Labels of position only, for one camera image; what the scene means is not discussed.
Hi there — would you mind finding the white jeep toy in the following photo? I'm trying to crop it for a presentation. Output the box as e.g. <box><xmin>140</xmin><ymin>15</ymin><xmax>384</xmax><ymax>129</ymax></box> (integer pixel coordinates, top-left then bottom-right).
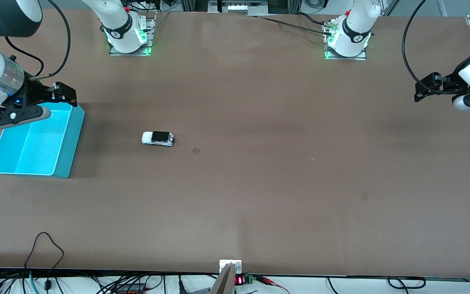
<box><xmin>142</xmin><ymin>131</ymin><xmax>175</xmax><ymax>147</ymax></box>

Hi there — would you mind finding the teal plastic bin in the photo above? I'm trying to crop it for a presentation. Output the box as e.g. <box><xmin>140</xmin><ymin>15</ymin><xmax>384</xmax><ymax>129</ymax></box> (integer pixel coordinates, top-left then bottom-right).
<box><xmin>0</xmin><ymin>102</ymin><xmax>85</xmax><ymax>179</ymax></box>

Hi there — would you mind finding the grey box with white lights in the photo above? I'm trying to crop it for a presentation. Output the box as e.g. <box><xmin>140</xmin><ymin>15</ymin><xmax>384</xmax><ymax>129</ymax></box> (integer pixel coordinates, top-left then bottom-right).
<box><xmin>208</xmin><ymin>0</ymin><xmax>268</xmax><ymax>15</ymax></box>

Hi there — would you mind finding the black orange power strip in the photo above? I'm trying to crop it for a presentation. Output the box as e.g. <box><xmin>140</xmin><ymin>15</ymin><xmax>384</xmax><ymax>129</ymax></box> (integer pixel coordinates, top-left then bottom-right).
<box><xmin>116</xmin><ymin>283</ymin><xmax>146</xmax><ymax>294</ymax></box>

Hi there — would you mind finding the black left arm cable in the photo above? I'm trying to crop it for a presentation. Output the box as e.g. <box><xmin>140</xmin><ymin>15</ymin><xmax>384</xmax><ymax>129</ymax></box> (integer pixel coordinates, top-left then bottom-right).
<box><xmin>401</xmin><ymin>0</ymin><xmax>460</xmax><ymax>95</ymax></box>

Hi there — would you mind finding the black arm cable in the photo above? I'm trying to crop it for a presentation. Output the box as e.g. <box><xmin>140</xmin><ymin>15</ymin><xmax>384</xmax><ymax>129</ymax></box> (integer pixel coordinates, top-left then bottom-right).
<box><xmin>4</xmin><ymin>0</ymin><xmax>71</xmax><ymax>79</ymax></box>
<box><xmin>401</xmin><ymin>0</ymin><xmax>460</xmax><ymax>95</ymax></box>

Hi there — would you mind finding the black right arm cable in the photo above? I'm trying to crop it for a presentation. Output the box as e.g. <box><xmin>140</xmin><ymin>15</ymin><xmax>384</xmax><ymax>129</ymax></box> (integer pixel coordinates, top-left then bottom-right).
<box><xmin>4</xmin><ymin>0</ymin><xmax>71</xmax><ymax>79</ymax></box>

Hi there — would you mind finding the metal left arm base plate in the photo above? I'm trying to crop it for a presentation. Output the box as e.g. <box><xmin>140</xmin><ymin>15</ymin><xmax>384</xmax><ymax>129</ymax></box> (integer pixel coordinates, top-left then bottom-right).
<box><xmin>324</xmin><ymin>20</ymin><xmax>367</xmax><ymax>61</ymax></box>

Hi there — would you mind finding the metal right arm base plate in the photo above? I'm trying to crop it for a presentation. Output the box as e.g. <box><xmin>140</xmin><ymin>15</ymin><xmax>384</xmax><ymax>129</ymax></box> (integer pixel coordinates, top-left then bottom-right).
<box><xmin>109</xmin><ymin>11</ymin><xmax>156</xmax><ymax>56</ymax></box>

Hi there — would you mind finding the short black table cable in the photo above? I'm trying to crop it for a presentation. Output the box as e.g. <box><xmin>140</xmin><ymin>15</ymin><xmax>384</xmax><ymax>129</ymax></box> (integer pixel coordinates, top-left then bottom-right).
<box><xmin>295</xmin><ymin>13</ymin><xmax>330</xmax><ymax>26</ymax></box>

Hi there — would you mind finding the thin black looped cable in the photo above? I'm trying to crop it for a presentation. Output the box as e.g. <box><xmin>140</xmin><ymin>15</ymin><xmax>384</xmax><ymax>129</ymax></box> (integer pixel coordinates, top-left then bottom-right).
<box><xmin>24</xmin><ymin>232</ymin><xmax>64</xmax><ymax>291</ymax></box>

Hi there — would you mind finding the long black table cable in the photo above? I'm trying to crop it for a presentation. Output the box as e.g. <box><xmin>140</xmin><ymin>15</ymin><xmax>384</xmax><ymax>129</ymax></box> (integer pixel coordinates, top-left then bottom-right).
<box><xmin>255</xmin><ymin>16</ymin><xmax>334</xmax><ymax>36</ymax></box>

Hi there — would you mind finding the black coiled cable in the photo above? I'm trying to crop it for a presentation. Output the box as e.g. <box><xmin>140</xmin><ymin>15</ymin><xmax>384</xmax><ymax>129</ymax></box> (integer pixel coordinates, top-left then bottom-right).
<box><xmin>388</xmin><ymin>276</ymin><xmax>426</xmax><ymax>290</ymax></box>

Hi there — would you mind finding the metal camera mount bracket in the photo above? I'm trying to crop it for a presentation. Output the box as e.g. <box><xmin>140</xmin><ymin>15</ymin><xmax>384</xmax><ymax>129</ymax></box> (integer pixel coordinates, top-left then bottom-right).
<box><xmin>211</xmin><ymin>260</ymin><xmax>242</xmax><ymax>294</ymax></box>

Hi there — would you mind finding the red clip lead cable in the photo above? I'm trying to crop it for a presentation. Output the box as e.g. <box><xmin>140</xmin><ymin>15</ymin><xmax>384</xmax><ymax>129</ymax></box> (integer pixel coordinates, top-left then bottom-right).
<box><xmin>255</xmin><ymin>275</ymin><xmax>289</xmax><ymax>294</ymax></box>

